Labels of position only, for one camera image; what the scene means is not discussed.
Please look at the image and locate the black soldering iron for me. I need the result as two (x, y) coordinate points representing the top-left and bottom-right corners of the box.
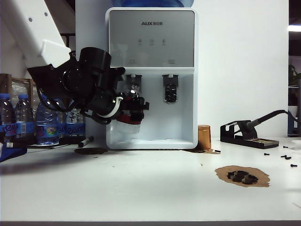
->
(241, 109), (289, 137)

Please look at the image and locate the copper cylindrical can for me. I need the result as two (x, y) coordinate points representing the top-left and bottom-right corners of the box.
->
(198, 124), (212, 150)

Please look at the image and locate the white water dispenser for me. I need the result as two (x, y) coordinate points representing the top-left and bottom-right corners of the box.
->
(105, 7), (201, 151)

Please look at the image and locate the black soldering iron stand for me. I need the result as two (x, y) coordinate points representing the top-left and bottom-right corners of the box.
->
(220, 120), (280, 150)

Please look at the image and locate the brown wooden board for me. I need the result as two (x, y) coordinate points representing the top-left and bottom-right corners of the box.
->
(0, 73), (37, 113)

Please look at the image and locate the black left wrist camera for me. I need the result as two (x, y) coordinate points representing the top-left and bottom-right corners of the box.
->
(60, 68), (83, 94)

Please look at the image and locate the water bottle with red belts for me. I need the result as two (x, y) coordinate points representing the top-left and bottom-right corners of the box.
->
(114, 82), (143, 141)

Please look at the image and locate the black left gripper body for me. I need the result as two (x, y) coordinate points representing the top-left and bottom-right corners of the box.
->
(85, 88), (126, 125)

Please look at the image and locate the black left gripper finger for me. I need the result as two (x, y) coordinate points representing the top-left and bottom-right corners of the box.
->
(121, 96), (146, 105)
(122, 101), (151, 125)

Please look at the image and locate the blue cloth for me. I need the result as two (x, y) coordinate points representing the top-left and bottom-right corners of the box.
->
(0, 142), (28, 163)

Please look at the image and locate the black dispenser tap paddle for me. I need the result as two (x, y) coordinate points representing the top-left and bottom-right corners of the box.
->
(126, 74), (143, 95)
(162, 73), (179, 104)

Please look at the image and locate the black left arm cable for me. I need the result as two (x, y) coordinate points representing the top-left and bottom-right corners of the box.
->
(35, 86), (80, 114)

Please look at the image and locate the black marker pen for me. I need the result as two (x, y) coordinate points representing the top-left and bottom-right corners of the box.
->
(77, 136), (95, 148)

